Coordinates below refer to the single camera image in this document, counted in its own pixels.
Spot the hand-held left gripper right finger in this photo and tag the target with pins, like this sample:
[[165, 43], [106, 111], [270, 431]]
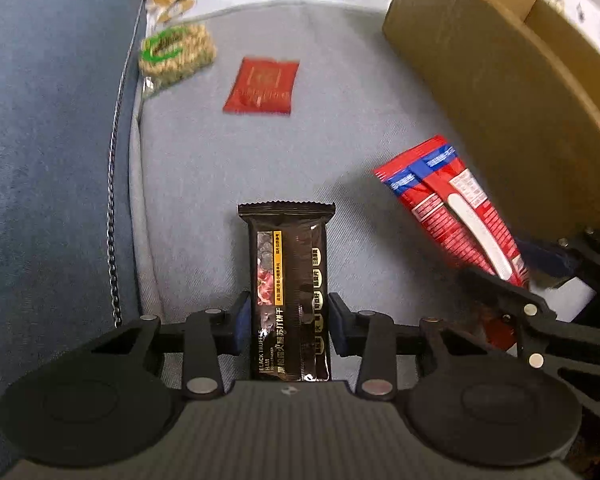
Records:
[[336, 325]]

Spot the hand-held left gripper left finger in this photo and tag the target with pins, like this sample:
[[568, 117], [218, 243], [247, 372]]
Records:
[[241, 325]]

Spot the black snack packet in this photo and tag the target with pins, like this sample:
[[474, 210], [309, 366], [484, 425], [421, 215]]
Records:
[[285, 270]]

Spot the red blue banded snack packet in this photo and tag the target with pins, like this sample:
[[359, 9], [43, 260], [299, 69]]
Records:
[[445, 195]]

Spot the cardboard box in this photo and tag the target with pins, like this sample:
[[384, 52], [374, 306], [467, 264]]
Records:
[[505, 85]]

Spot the deer printed blanket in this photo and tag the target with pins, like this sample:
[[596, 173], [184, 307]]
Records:
[[330, 150]]

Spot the dark red snack packet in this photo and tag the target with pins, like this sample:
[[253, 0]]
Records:
[[262, 85]]

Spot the blue sofa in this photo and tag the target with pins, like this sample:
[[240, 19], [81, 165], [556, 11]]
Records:
[[50, 160]]

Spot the green label noodle packet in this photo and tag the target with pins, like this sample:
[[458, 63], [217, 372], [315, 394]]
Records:
[[177, 52]]

